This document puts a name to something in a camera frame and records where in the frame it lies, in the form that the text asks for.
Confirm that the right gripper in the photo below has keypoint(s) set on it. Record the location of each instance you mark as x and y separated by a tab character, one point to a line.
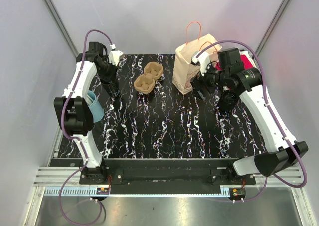
197	83

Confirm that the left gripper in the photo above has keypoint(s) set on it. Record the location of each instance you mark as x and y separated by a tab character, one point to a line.
111	77

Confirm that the black coffee cup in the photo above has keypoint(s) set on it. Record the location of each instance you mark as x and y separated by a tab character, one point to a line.
112	89
228	100

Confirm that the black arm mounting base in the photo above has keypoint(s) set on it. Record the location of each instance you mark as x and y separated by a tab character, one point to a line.
120	172

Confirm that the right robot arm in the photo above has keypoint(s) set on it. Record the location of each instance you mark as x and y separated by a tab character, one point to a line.
247	85

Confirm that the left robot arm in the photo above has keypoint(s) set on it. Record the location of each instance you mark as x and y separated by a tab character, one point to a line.
78	109

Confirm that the lower brown pulp cup carrier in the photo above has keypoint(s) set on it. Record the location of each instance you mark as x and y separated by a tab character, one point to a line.
145	83

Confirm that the light blue holder cup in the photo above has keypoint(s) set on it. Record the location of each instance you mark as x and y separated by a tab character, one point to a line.
94	106

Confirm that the red cloth napkin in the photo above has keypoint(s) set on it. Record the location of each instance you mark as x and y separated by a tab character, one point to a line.
246	61

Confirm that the black marble pattern mat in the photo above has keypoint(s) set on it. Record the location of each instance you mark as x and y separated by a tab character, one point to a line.
168	124

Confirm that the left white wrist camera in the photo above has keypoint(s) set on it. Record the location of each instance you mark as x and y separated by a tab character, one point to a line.
115	56

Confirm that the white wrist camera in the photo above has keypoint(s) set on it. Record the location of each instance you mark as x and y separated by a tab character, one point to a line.
115	56
202	60

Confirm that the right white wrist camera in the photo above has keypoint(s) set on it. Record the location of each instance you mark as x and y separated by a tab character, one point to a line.
202	60

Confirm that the aluminium frame rail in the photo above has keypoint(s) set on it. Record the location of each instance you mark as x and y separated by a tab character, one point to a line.
59	200

